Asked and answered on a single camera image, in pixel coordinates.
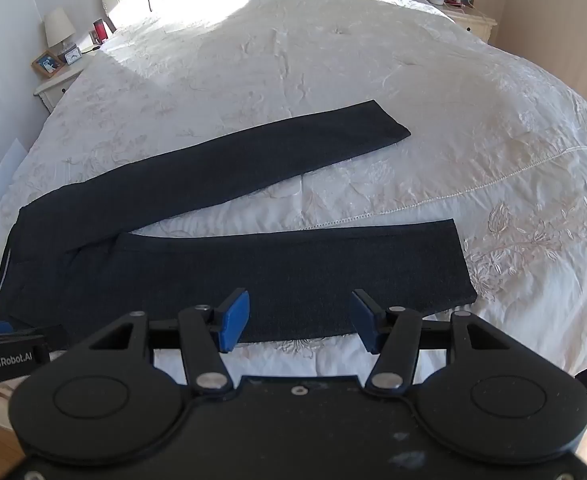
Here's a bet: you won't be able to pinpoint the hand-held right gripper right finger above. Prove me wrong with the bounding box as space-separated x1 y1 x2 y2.
351 289 524 394

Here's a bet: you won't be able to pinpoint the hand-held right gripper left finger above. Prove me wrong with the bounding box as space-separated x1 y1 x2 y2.
74 288 251 395

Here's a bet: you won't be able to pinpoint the dark grey pants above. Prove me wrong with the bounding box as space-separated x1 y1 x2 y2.
0 100 477 357

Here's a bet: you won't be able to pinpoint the white nightstand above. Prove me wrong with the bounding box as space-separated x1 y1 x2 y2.
443 4 498 42
33 47 105 112

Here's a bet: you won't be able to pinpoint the white embroidered bedspread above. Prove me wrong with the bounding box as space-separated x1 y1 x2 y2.
0 0 587 461

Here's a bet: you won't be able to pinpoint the white shade table lamp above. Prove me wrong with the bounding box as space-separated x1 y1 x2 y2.
43 8 77 54

